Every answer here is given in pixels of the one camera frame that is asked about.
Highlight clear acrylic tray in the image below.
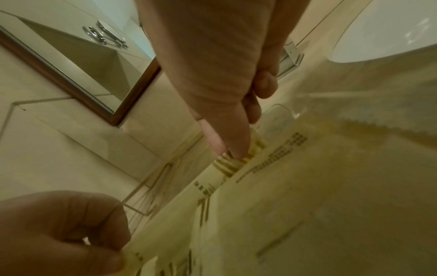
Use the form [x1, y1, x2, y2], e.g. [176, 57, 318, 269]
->
[121, 103, 308, 217]

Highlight white sink basin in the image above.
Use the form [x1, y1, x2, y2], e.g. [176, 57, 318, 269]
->
[327, 0, 437, 64]

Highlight person's right hand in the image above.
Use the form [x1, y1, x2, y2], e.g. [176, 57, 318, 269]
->
[135, 0, 310, 160]

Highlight person's left hand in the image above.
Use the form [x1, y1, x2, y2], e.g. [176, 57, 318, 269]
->
[0, 190, 132, 276]

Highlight wooden framed mirror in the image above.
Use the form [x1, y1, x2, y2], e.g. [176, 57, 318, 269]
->
[0, 0, 162, 127]

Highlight cream printed plastic bag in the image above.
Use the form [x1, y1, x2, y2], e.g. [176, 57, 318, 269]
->
[121, 110, 437, 276]

